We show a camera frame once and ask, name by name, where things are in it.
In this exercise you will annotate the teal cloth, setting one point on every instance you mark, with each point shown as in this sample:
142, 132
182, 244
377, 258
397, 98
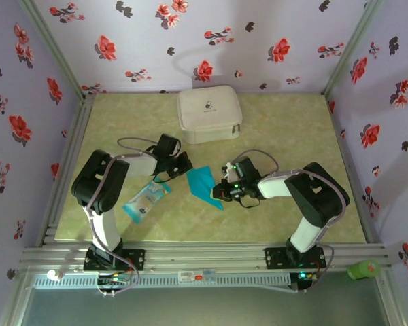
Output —
202, 185

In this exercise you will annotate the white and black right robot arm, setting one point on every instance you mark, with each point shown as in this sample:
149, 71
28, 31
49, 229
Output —
272, 186

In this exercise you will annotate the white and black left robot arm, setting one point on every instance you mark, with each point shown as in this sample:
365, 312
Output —
105, 220

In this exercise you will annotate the blue printed plastic packet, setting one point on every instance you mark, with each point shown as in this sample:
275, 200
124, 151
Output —
146, 200

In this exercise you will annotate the white zip pouch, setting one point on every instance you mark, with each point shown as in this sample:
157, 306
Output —
207, 102

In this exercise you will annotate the white label sticker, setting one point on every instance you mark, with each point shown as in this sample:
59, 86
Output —
190, 275

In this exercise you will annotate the small control board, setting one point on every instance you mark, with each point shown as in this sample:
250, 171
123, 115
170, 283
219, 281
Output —
304, 276
114, 280

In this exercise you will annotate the green plastic container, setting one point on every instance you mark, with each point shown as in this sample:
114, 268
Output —
364, 270

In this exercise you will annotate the long aluminium base rail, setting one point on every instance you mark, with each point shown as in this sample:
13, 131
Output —
204, 254

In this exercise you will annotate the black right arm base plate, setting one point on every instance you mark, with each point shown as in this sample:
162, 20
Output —
273, 258

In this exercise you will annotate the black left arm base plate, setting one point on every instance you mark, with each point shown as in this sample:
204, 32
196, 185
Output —
136, 258

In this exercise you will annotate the aluminium side rail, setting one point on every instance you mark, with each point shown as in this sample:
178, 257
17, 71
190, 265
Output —
65, 169
352, 169

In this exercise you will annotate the aluminium frame post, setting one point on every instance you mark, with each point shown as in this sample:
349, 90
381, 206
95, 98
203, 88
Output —
353, 47
55, 47

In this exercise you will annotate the aluminium frame bar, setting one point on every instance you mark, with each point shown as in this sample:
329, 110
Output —
391, 305
15, 299

